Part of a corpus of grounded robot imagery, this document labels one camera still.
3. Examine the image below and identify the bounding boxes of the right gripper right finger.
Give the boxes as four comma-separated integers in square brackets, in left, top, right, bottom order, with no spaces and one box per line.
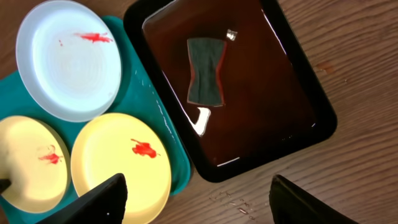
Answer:
[269,174,358,224]

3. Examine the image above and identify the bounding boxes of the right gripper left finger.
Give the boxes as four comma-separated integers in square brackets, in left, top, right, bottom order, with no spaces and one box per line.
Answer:
[39,173,127,224]

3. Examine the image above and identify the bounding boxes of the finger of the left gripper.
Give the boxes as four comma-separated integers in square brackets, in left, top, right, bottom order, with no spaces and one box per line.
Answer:
[0,179,11,193]

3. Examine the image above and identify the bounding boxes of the yellow plate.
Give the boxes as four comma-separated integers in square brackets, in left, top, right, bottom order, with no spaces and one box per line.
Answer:
[70,113,172,223]
[1,116,71,213]

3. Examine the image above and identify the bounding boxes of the light blue plate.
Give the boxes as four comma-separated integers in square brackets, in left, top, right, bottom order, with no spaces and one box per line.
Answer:
[16,1,122,123]

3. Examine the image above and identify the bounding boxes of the pink green sponge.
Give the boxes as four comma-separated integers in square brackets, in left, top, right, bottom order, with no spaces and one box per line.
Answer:
[187,37,226,106]

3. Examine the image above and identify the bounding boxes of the black red lacquer tray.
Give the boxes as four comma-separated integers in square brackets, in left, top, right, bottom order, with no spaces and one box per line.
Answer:
[123,0,337,182]

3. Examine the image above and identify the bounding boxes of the teal plastic serving tray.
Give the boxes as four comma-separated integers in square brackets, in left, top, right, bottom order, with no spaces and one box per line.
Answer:
[0,15,191,224]

